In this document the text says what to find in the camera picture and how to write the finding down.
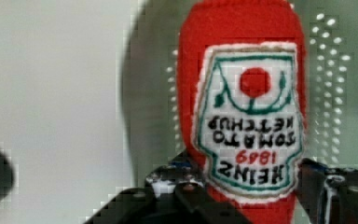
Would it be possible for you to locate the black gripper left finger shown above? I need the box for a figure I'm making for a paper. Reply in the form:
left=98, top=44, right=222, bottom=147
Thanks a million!
left=84, top=152, right=249, bottom=224

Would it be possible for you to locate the green oval strainer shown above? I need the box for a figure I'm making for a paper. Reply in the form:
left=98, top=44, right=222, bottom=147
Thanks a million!
left=121, top=0, right=358, bottom=179

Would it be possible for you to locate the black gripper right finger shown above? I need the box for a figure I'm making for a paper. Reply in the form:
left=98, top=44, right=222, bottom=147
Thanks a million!
left=296, top=159, right=358, bottom=224

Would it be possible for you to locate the red plush ketchup bottle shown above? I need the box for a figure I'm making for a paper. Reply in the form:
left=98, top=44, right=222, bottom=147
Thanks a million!
left=177, top=0, right=306, bottom=224

